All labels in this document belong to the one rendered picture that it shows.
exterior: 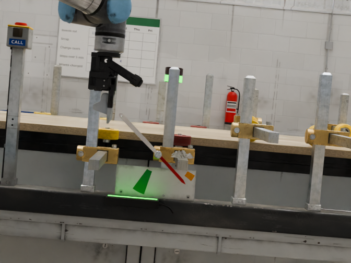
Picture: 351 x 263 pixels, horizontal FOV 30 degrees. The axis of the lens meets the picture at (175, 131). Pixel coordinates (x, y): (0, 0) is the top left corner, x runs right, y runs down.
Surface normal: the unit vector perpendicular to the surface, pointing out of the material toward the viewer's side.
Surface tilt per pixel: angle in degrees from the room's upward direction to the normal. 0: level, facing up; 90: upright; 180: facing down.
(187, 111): 90
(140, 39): 90
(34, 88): 90
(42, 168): 90
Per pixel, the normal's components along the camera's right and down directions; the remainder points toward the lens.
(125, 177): 0.03, 0.05
